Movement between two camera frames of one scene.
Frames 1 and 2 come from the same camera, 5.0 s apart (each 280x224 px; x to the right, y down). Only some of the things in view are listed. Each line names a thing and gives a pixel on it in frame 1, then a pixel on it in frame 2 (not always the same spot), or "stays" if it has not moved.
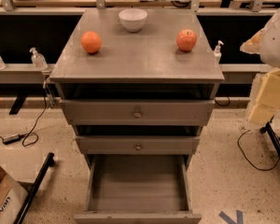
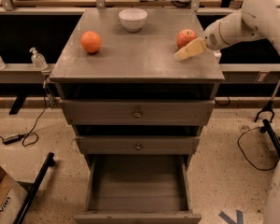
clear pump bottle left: [38, 60] stays
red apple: [187, 40] stays
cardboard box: [7, 195] stays
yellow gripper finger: [273, 93] → [212, 40]
